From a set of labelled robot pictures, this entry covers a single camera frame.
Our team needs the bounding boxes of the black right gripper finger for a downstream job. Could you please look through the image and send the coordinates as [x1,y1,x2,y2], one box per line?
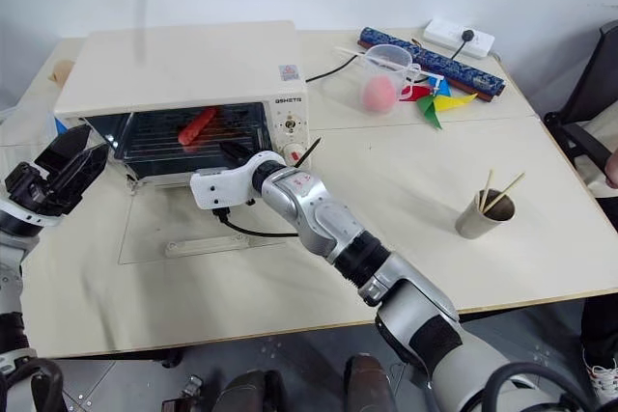
[218,141,245,167]
[295,137,323,168]

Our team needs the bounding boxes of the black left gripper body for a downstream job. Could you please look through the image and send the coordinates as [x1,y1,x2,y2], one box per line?
[4,160,81,218]

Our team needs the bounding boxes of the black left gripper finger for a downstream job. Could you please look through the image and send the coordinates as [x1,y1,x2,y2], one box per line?
[49,142,111,215]
[35,123,94,178]

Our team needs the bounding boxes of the cream oven timer knob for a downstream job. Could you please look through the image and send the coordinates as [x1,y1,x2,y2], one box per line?
[283,141,306,166]

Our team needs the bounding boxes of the red sausage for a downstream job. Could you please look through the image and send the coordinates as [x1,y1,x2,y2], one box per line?
[177,107,218,146]

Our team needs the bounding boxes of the cream white toaster oven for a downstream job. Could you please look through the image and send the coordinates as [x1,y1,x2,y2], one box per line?
[52,20,313,184]

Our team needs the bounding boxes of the glass oven door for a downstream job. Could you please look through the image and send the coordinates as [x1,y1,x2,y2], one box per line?
[117,179,301,267]

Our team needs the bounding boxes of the clear plastic bag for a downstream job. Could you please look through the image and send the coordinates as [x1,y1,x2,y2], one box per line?
[0,101,60,149]

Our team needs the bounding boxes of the pink peach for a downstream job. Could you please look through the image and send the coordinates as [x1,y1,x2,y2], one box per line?
[361,75,401,115]

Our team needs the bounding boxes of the clear plastic measuring cup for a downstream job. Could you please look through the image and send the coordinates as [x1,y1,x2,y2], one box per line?
[358,43,427,117]

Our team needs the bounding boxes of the colourful paper pinwheel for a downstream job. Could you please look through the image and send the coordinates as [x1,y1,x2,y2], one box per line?
[334,45,480,132]

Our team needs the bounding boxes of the blue patterned long box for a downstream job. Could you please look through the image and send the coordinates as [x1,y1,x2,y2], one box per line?
[356,25,507,105]

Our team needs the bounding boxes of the wooden skewer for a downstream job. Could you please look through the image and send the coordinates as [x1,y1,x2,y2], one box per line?
[481,169,495,213]
[483,171,526,215]

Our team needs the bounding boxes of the brown paper cup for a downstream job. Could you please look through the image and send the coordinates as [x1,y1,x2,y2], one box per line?
[455,188,518,240]

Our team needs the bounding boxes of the white power strip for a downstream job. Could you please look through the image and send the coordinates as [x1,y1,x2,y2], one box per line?
[423,17,497,60]

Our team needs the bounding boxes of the dark rounded shape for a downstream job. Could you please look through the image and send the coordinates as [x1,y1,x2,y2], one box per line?
[220,368,287,412]
[343,353,393,412]

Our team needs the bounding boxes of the black chair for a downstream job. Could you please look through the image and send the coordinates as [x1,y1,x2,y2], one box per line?
[543,20,618,187]

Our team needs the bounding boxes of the person with white shoe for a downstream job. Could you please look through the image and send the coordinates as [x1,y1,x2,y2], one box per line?
[577,149,618,404]

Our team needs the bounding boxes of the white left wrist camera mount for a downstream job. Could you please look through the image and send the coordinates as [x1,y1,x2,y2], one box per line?
[0,195,63,240]

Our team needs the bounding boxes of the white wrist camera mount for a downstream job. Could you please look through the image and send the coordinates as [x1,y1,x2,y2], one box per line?
[0,195,63,240]
[188,151,287,211]

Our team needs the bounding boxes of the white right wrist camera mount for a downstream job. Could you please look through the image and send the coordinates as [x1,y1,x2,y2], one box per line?
[188,151,287,211]

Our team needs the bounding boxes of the metal wire oven tray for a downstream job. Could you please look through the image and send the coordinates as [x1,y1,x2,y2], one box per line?
[113,110,265,166]

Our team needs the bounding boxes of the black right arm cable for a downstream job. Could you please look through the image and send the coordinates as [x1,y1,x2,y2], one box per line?
[214,207,301,240]

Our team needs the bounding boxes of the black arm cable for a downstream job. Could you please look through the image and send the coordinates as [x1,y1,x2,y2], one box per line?
[214,207,301,240]
[0,357,68,412]

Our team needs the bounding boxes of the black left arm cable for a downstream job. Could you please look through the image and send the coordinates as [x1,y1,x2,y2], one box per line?
[0,357,68,412]

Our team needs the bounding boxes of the black oven power cable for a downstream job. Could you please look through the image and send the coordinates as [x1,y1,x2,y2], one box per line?
[303,29,478,85]

